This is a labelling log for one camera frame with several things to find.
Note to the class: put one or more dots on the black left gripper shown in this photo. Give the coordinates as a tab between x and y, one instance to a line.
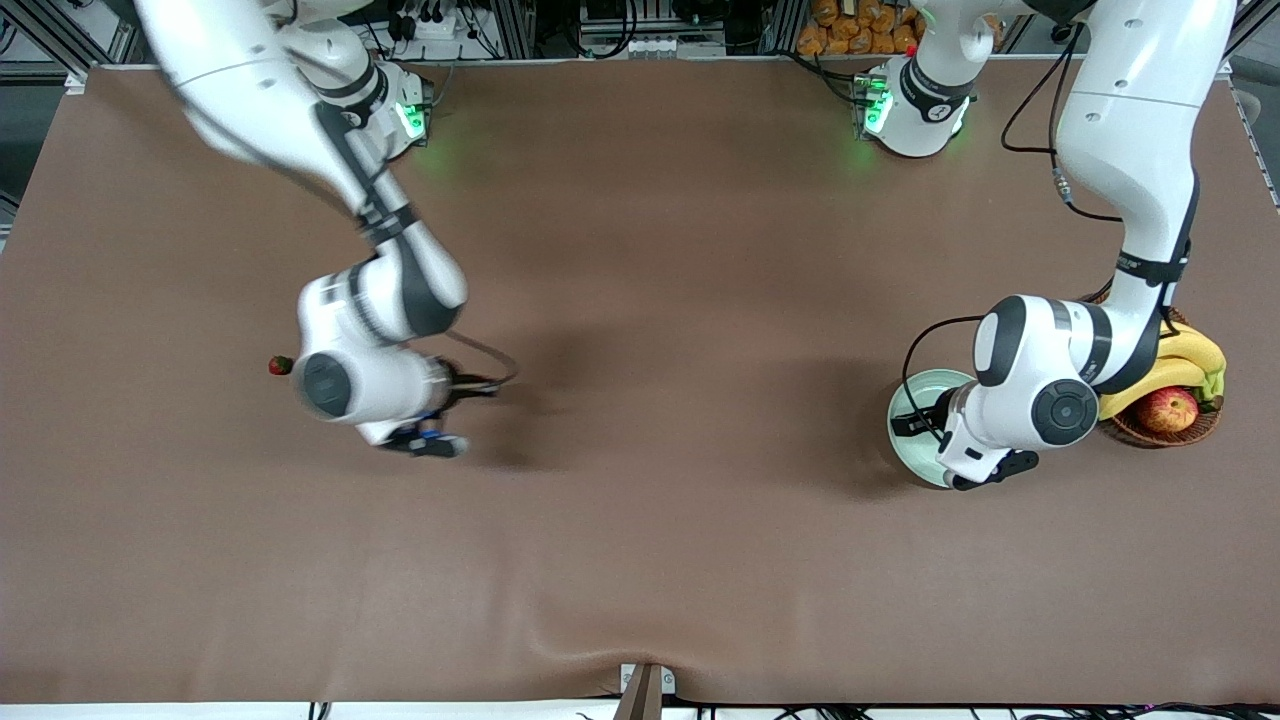
938	414

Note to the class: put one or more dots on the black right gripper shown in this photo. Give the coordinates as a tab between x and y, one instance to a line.
462	385

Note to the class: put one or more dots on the red strawberry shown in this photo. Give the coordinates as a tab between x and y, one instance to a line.
281	366

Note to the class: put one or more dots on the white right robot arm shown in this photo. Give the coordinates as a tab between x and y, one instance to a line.
250	90

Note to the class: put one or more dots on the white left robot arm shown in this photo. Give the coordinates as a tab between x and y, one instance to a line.
1140	100

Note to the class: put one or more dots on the light green round plate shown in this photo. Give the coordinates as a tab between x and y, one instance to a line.
915	462

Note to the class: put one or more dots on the brown table cloth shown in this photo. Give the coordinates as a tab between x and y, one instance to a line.
640	400

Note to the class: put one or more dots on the brown wicker basket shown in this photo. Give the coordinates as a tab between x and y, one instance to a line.
1150	438

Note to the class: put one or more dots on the red apple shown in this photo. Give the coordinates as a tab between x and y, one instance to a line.
1167	410

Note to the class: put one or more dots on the metal table clamp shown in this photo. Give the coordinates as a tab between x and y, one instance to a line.
645	695

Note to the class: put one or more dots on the white power strip with plugs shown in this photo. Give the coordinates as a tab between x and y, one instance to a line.
430	28

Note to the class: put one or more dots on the long white power strip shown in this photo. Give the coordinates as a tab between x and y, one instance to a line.
650	46

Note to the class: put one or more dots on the pile of orange buns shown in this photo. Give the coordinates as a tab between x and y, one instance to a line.
850	30

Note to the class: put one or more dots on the aluminium extrusion frame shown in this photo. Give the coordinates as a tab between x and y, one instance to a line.
515	25

